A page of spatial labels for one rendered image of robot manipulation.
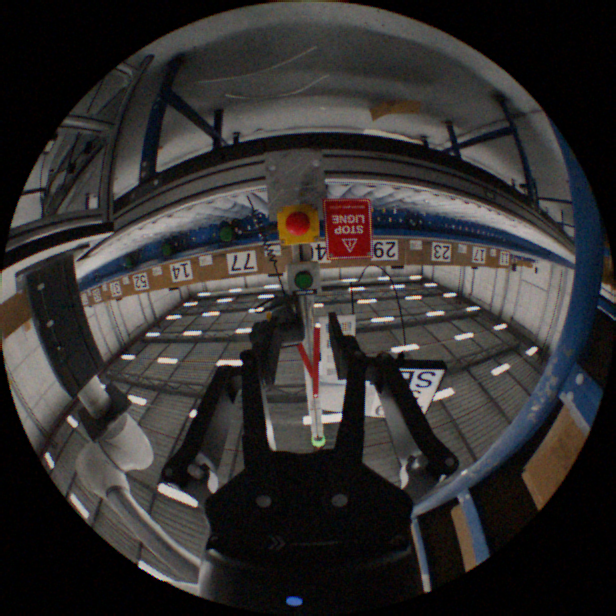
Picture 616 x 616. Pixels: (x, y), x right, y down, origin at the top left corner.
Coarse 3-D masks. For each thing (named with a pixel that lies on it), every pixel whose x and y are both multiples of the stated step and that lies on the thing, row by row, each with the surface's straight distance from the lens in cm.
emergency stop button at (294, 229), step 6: (288, 216) 32; (294, 216) 31; (300, 216) 31; (306, 216) 32; (288, 222) 31; (294, 222) 31; (300, 222) 31; (306, 222) 31; (288, 228) 32; (294, 228) 31; (300, 228) 31; (306, 228) 31; (294, 234) 32; (300, 234) 32
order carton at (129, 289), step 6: (144, 270) 148; (150, 270) 144; (126, 276) 166; (132, 276) 160; (150, 276) 145; (132, 282) 161; (150, 282) 146; (126, 288) 169; (132, 288) 163; (150, 288) 147; (126, 294) 171; (132, 294) 165
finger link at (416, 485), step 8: (424, 456) 10; (408, 464) 10; (416, 464) 10; (424, 464) 10; (400, 472) 11; (408, 472) 10; (416, 472) 10; (424, 472) 10; (408, 480) 10; (416, 480) 10; (424, 480) 10; (432, 480) 10; (440, 480) 10; (408, 488) 10; (416, 488) 10; (424, 488) 10; (416, 496) 10
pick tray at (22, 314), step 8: (16, 296) 87; (24, 296) 87; (0, 304) 88; (8, 304) 87; (16, 304) 87; (24, 304) 87; (0, 312) 88; (8, 312) 87; (16, 312) 87; (24, 312) 87; (0, 320) 88; (8, 320) 87; (16, 320) 87; (24, 320) 87; (8, 328) 87; (16, 328) 87; (8, 336) 113
